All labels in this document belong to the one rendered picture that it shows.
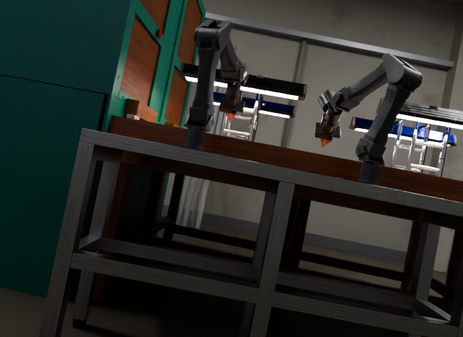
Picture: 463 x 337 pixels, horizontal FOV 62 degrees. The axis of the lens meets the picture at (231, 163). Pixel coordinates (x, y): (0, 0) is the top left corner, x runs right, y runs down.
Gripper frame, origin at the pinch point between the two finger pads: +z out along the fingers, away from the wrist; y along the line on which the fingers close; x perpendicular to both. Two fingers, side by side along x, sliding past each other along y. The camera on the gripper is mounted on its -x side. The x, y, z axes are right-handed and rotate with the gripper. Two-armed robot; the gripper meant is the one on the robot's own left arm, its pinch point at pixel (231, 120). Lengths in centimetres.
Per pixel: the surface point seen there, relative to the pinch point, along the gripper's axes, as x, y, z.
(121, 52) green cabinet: -1, 47, -24
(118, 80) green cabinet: 5.8, 47.0, -15.1
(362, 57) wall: -293, -107, 125
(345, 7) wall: -332, -76, 87
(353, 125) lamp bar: -61, -67, 40
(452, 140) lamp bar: -64, -125, 39
